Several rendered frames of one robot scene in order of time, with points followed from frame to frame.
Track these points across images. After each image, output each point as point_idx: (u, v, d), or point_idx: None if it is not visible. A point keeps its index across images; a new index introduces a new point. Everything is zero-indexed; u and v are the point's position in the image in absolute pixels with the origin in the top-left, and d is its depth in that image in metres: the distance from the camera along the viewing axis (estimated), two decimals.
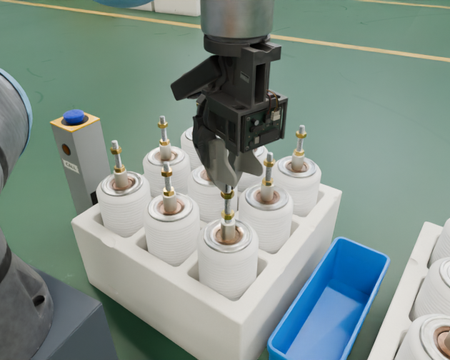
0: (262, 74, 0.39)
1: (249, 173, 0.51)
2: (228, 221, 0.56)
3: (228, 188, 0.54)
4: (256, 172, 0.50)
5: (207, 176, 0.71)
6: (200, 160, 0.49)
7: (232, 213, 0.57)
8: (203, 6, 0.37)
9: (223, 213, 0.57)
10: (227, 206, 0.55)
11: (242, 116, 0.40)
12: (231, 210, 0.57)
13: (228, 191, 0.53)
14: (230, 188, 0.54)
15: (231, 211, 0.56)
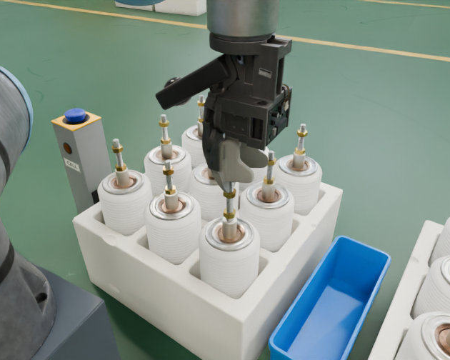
0: (278, 68, 0.41)
1: (251, 168, 0.52)
2: None
3: None
4: (259, 164, 0.51)
5: (208, 175, 0.71)
6: (207, 165, 0.48)
7: (223, 213, 0.56)
8: (218, 8, 0.37)
9: (231, 218, 0.56)
10: (231, 201, 0.55)
11: (266, 111, 0.41)
12: (223, 213, 0.56)
13: (231, 187, 0.54)
14: None
15: (226, 210, 0.56)
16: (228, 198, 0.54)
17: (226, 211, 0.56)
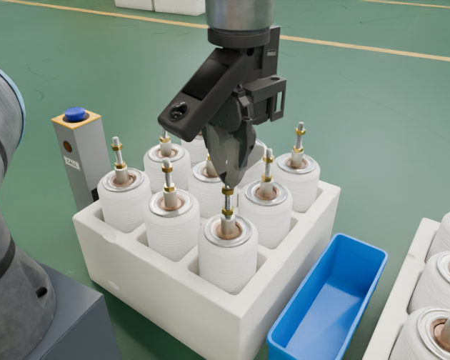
0: None
1: None
2: (226, 217, 0.57)
3: None
4: None
5: (207, 173, 0.72)
6: (241, 165, 0.48)
7: (233, 211, 0.57)
8: (260, 3, 0.38)
9: None
10: (226, 201, 0.56)
11: (278, 83, 0.48)
12: (233, 208, 0.57)
13: (226, 188, 0.54)
14: None
15: (231, 208, 0.56)
16: None
17: (231, 207, 0.57)
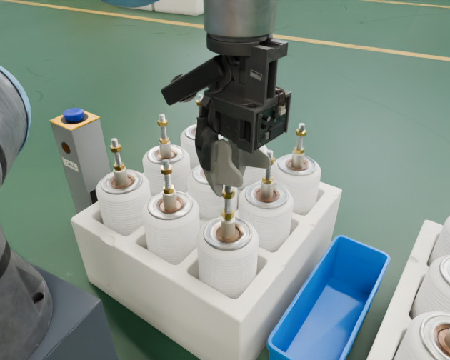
0: (271, 71, 0.40)
1: (255, 167, 0.52)
2: None
3: (226, 191, 0.53)
4: (262, 165, 0.51)
5: None
6: (199, 163, 0.48)
7: (223, 217, 0.56)
8: (210, 7, 0.37)
9: (232, 217, 0.56)
10: (228, 202, 0.55)
11: (256, 113, 0.41)
12: (224, 216, 0.56)
13: (227, 188, 0.54)
14: (225, 189, 0.53)
15: (224, 212, 0.56)
16: (228, 199, 0.54)
17: (226, 213, 0.56)
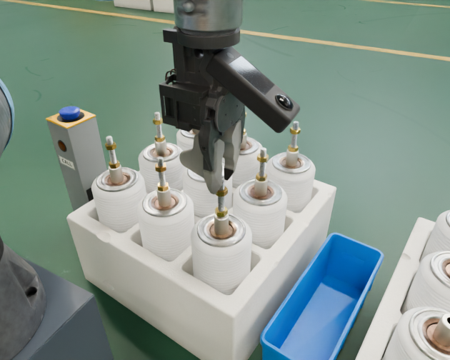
0: None
1: (195, 171, 0.51)
2: (218, 218, 0.57)
3: (224, 186, 0.54)
4: (187, 163, 0.51)
5: None
6: (242, 138, 0.53)
7: (226, 214, 0.57)
8: None
9: None
10: (218, 202, 0.56)
11: None
12: (227, 211, 0.57)
13: (218, 188, 0.54)
14: (223, 187, 0.54)
15: (223, 211, 0.56)
16: None
17: (224, 208, 0.57)
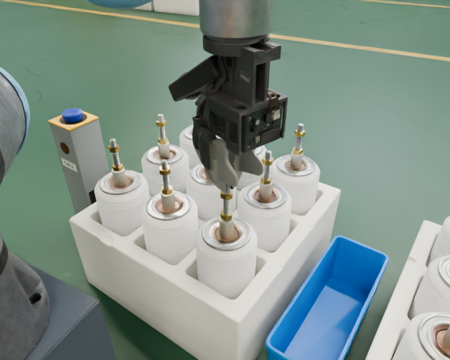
0: (262, 73, 0.39)
1: (249, 173, 0.51)
2: None
3: (226, 192, 0.53)
4: (256, 171, 0.50)
5: (206, 175, 0.71)
6: (200, 161, 0.49)
7: (223, 218, 0.56)
8: (202, 7, 0.37)
9: (232, 216, 0.56)
10: (225, 203, 0.56)
11: (243, 116, 0.40)
12: (225, 218, 0.56)
13: None
14: None
15: (223, 213, 0.56)
16: (228, 200, 0.54)
17: (226, 215, 0.56)
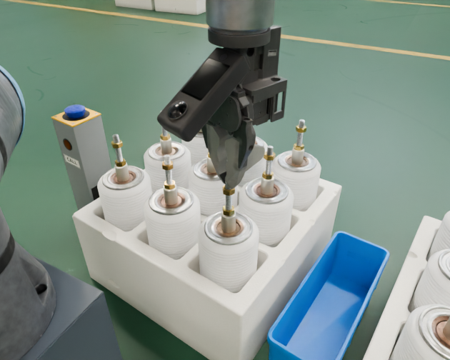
0: None
1: None
2: None
3: (226, 187, 0.54)
4: None
5: (208, 171, 0.72)
6: (241, 166, 0.48)
7: (223, 212, 0.57)
8: (260, 3, 0.38)
9: (231, 214, 0.56)
10: (229, 198, 0.56)
11: (278, 83, 0.48)
12: (223, 211, 0.56)
13: None
14: (225, 185, 0.54)
15: (225, 207, 0.57)
16: (228, 196, 0.55)
17: (225, 209, 0.56)
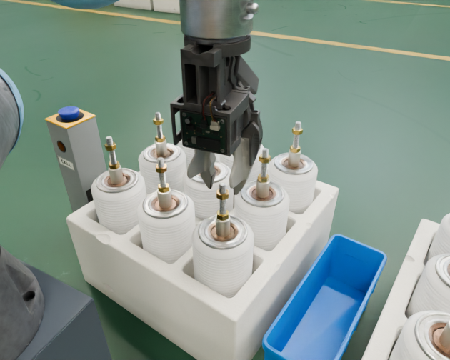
0: (198, 76, 0.38)
1: (236, 183, 0.49)
2: None
3: (226, 191, 0.53)
4: (232, 183, 0.47)
5: None
6: None
7: (226, 218, 0.56)
8: None
9: (226, 213, 0.57)
10: (219, 204, 0.55)
11: (180, 109, 0.41)
12: (227, 216, 0.56)
13: (219, 191, 0.53)
14: (223, 191, 0.53)
15: (223, 214, 0.55)
16: None
17: (226, 213, 0.56)
